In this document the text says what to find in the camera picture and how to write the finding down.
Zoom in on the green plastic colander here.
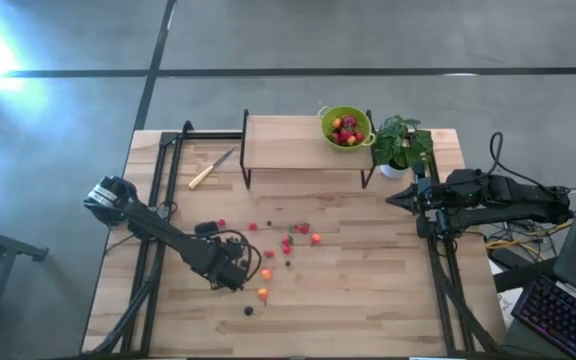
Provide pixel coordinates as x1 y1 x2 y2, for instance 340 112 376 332
317 104 377 151

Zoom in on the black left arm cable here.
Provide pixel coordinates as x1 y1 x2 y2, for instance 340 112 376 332
200 228 263 282

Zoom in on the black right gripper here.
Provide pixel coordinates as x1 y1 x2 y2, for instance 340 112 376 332
385 162 452 239

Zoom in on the green plant in white pot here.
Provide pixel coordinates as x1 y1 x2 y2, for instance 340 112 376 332
373 114 434 180

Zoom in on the black backlit keyboard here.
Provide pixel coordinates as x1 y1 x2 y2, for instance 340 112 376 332
511 273 576 360

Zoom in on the wooden shelf with black legs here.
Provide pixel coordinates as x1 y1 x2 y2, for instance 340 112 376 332
239 108 377 190

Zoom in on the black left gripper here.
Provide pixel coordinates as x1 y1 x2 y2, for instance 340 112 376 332
195 221 247 292

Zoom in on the yellow cable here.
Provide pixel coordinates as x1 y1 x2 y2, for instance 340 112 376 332
485 222 574 251

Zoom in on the dark metal stand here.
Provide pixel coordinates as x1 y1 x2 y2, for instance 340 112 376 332
0 214 49 360

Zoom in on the knife with cream handle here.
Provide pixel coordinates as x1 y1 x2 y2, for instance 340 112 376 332
188 145 237 190

